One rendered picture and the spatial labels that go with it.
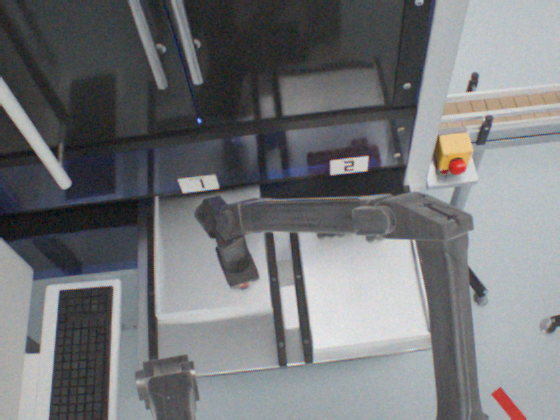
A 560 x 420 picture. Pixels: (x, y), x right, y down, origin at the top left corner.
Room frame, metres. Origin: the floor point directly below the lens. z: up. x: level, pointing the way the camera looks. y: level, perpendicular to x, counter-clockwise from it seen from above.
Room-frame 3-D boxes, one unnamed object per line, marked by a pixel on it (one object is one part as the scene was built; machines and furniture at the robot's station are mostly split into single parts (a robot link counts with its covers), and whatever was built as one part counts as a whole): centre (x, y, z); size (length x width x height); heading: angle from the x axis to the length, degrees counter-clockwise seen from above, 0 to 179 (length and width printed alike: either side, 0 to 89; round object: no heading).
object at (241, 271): (0.56, 0.12, 1.05); 0.10 x 0.07 x 0.07; 16
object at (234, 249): (0.57, 0.12, 1.11); 0.07 x 0.06 x 0.07; 29
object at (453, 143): (0.79, -0.40, 1.00); 0.08 x 0.07 x 0.07; 0
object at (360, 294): (0.56, -0.15, 0.90); 0.34 x 0.26 x 0.04; 0
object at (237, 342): (0.61, 0.02, 0.87); 0.70 x 0.48 x 0.02; 90
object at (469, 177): (0.84, -0.41, 0.87); 0.14 x 0.13 x 0.02; 0
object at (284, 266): (0.52, 0.02, 0.91); 0.14 x 0.03 x 0.06; 0
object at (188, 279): (0.68, 0.19, 0.90); 0.34 x 0.26 x 0.04; 0
